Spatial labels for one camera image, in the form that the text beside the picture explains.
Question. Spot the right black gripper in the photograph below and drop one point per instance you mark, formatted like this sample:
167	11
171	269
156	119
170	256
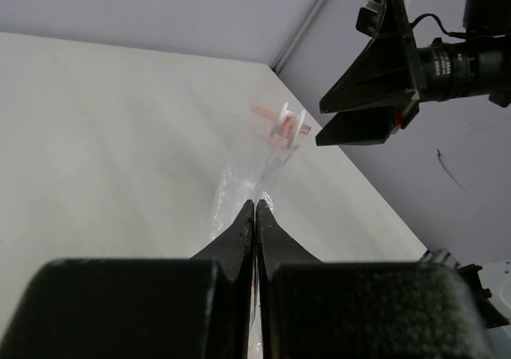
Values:
380	77

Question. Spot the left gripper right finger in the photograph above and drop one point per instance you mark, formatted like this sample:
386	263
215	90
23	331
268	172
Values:
314	309

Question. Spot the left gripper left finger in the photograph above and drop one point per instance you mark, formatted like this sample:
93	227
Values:
197	307

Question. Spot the clear zip top bag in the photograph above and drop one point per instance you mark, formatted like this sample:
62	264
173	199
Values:
259	153

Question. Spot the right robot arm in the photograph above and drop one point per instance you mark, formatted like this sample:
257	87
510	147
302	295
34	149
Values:
482	18

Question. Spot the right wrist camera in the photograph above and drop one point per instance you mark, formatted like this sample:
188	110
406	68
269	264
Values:
368	17

